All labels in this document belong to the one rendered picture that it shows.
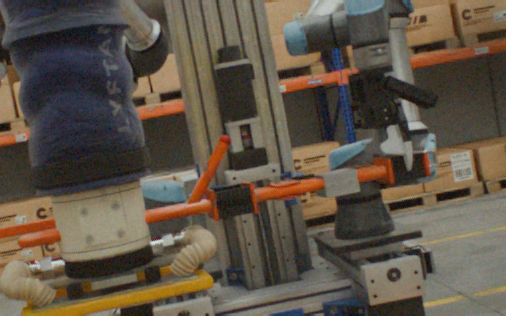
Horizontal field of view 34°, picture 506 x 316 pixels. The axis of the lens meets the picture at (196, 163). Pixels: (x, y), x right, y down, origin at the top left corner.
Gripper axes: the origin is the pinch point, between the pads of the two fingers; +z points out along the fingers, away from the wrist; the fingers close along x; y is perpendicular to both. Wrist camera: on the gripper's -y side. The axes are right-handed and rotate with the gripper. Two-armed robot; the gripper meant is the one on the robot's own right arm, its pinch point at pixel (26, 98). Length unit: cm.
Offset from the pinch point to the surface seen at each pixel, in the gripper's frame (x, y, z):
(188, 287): -26, -44, 40
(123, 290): -15, -43, 39
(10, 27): -4.2, -37.0, -10.6
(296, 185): -51, -30, 28
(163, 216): -24.5, -32.6, 28.3
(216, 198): -35, -33, 27
